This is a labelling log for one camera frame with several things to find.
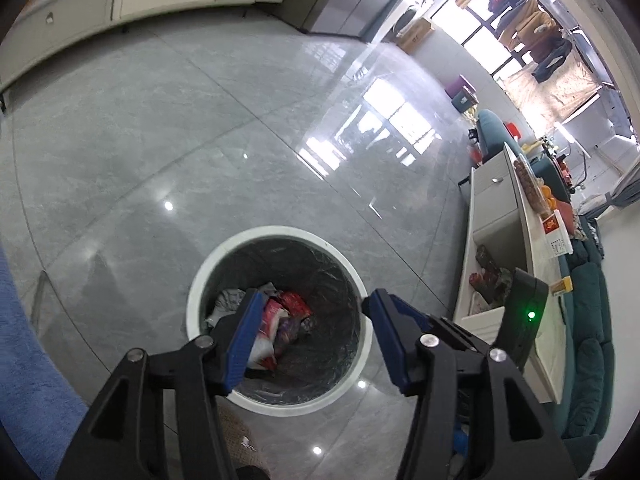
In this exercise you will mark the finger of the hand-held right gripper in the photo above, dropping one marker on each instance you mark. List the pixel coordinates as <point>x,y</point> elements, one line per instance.
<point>465,332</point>

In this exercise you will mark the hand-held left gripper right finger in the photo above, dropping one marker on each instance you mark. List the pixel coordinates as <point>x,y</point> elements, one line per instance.
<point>390,332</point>

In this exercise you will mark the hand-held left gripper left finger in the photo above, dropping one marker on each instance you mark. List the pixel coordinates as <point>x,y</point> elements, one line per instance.
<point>245,340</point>

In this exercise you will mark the pink ice cream wrapper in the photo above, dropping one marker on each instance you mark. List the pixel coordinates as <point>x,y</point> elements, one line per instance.
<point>274,317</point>

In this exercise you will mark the clear plastic bag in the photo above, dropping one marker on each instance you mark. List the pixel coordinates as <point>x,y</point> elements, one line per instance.
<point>227,302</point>

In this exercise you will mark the purple packet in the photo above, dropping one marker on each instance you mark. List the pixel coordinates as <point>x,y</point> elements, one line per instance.
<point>290,334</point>

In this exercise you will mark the red and white wrapper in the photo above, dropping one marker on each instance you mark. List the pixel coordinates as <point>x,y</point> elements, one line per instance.
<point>295,303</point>

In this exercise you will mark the white trash bin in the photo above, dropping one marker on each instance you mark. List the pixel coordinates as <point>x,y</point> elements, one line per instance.
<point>320,280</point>

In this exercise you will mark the dark red packets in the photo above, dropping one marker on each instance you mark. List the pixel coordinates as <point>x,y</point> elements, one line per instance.
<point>492,277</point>

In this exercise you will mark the yellow box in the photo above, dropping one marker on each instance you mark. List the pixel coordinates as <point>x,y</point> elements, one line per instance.
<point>563,285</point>

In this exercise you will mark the teal sofa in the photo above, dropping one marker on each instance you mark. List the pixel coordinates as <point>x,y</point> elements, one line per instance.
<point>590,360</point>

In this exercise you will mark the person's brown clothing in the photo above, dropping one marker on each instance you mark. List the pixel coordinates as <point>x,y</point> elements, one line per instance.
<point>235,435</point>

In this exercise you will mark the white coffee table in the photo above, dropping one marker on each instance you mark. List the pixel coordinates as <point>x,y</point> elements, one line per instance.
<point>500,200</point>

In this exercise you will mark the pile of oranges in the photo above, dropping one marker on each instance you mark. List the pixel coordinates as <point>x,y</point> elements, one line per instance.
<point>548,197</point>

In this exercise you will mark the red cushion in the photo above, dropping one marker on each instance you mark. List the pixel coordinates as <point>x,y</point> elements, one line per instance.
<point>512,130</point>

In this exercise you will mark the beige patterned cloth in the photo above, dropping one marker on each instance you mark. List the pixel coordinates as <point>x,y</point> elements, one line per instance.
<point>545,92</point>

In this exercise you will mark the blue rug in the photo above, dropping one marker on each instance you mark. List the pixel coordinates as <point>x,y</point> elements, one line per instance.
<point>30,360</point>

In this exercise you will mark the purple stool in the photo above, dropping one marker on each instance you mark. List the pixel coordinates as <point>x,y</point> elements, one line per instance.
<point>460,85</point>

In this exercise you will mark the row of hanging clothes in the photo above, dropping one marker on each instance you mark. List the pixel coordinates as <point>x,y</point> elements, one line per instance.
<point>525,25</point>

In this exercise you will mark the cardboard box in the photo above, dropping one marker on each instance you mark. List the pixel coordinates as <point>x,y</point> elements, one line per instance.
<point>415,34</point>

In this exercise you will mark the grey refrigerator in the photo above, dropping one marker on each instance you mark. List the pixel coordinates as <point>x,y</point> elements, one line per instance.
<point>340,0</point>

